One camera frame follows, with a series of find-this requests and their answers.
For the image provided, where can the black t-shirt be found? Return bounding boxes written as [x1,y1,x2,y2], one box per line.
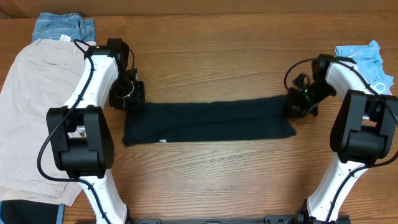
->
[123,95,296,146]

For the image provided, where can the black garment with blue trim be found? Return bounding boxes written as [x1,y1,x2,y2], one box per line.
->
[1,200,65,224]

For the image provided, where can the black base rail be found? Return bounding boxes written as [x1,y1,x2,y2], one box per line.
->
[74,213,351,224]

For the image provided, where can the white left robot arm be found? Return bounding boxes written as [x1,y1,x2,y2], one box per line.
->
[37,39,145,223]

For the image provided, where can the blue denim jeans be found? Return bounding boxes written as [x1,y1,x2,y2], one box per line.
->
[32,12,96,42]

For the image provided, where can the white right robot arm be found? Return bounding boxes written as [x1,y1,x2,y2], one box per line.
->
[285,54,397,223]

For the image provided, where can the beige shorts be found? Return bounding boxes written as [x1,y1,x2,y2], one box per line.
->
[1,39,85,206]

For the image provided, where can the light blue printed t-shirt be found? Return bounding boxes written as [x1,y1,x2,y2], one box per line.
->
[335,40,394,95]

